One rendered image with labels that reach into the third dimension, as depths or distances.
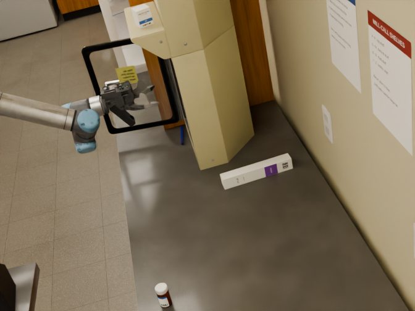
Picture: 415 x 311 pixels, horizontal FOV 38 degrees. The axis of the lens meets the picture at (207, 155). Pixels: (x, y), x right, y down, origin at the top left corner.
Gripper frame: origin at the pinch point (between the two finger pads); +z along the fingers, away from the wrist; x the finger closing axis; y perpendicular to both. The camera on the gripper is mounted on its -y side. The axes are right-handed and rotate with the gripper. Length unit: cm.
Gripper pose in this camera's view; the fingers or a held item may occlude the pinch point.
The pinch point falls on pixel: (157, 95)
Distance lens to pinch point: 226.8
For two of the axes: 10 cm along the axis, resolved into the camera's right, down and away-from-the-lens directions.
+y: -1.9, -8.2, -5.5
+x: -1.9, -5.2, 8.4
